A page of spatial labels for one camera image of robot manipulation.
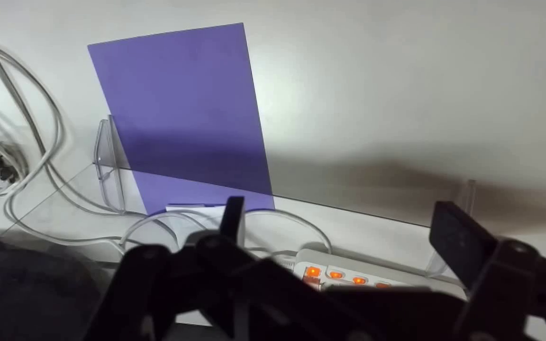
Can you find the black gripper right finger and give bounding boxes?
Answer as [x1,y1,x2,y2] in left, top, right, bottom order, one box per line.
[429,201,497,290]

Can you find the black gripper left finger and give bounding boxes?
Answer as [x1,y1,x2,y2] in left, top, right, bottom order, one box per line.
[221,197,245,244]

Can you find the white power strip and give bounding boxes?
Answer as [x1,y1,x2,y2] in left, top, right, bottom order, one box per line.
[293,248,465,298]

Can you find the purple paper sheet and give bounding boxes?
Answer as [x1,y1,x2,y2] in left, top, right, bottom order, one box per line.
[90,23,274,212]

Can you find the clear acrylic stand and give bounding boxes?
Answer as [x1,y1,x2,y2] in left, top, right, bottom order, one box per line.
[6,118,463,286]

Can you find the white cable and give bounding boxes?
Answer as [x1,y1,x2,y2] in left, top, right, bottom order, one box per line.
[0,15,336,256]

